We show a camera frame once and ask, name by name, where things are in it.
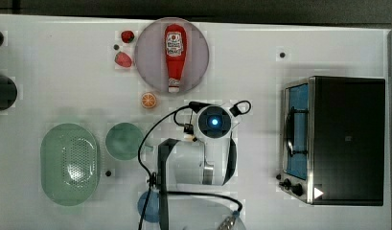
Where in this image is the red ketchup bottle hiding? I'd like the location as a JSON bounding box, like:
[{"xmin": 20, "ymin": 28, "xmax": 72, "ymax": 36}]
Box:
[{"xmin": 164, "ymin": 24, "xmax": 187, "ymax": 93}]

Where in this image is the black cylinder lower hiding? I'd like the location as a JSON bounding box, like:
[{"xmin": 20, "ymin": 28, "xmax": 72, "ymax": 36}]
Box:
[{"xmin": 0, "ymin": 76, "xmax": 17, "ymax": 110}]

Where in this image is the small dark red strawberry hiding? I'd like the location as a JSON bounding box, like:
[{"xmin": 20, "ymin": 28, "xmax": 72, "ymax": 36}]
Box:
[{"xmin": 121, "ymin": 31, "xmax": 135, "ymax": 43}]

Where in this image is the orange slice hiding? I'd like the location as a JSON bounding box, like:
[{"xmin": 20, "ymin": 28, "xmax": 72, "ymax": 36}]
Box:
[{"xmin": 141, "ymin": 92, "xmax": 157, "ymax": 108}]

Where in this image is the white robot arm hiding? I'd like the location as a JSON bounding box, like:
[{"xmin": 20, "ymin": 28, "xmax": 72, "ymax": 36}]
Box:
[{"xmin": 156, "ymin": 102, "xmax": 247, "ymax": 230}]

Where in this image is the green mug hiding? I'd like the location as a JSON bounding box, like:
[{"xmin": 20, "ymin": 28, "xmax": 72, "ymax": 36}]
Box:
[{"xmin": 105, "ymin": 123, "xmax": 144, "ymax": 161}]

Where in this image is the grey round plate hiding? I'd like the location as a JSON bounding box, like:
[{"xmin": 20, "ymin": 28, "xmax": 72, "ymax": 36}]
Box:
[{"xmin": 134, "ymin": 17, "xmax": 210, "ymax": 94}]

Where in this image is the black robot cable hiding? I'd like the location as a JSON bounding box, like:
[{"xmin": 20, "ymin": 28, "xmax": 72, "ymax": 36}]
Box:
[{"xmin": 137, "ymin": 101, "xmax": 253, "ymax": 230}]

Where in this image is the black toaster oven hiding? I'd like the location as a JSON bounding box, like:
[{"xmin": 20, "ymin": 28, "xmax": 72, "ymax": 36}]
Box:
[{"xmin": 276, "ymin": 76, "xmax": 385, "ymax": 206}]

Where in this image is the green perforated colander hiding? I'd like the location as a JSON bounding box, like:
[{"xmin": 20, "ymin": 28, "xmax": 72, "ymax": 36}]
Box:
[{"xmin": 40, "ymin": 124, "xmax": 100, "ymax": 206}]

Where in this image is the large red strawberry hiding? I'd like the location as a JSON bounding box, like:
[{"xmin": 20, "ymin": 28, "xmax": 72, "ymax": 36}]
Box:
[{"xmin": 114, "ymin": 52, "xmax": 132, "ymax": 68}]

